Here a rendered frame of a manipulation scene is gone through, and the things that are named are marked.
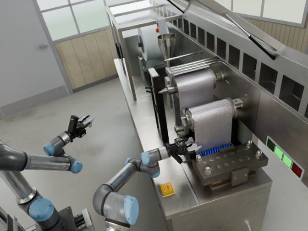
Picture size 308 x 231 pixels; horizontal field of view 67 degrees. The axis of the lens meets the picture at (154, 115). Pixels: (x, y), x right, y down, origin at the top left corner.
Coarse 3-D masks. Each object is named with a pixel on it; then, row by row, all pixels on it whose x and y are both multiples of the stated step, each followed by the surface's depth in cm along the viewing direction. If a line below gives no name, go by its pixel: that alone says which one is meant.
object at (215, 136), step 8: (208, 128) 137; (216, 128) 139; (224, 128) 140; (200, 136) 139; (208, 136) 140; (216, 136) 142; (224, 136) 144; (200, 144) 142; (208, 144) 144; (216, 144) 146; (224, 144) 148
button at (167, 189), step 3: (165, 183) 143; (168, 183) 143; (162, 186) 142; (165, 186) 142; (168, 186) 141; (171, 186) 141; (162, 189) 140; (165, 189) 140; (168, 189) 140; (171, 189) 139; (162, 192) 139; (165, 192) 138; (168, 192) 138; (171, 192) 139; (165, 195) 139
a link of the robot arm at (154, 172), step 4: (140, 168) 143; (144, 168) 141; (148, 168) 139; (152, 168) 138; (156, 168) 139; (144, 172) 143; (148, 172) 141; (152, 172) 140; (156, 172) 141; (152, 176) 143; (156, 176) 143
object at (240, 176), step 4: (244, 168) 132; (248, 168) 132; (232, 172) 131; (236, 172) 131; (240, 172) 131; (244, 172) 132; (248, 172) 133; (232, 176) 132; (236, 176) 132; (240, 176) 133; (244, 176) 134; (232, 180) 133; (236, 180) 134; (240, 180) 135; (244, 180) 136; (232, 184) 136; (236, 184) 137
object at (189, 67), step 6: (198, 60) 154; (204, 60) 154; (210, 60) 152; (174, 66) 152; (180, 66) 152; (186, 66) 150; (192, 66) 152; (198, 66) 148; (204, 66) 150; (168, 72) 147; (174, 72) 146; (180, 72) 148
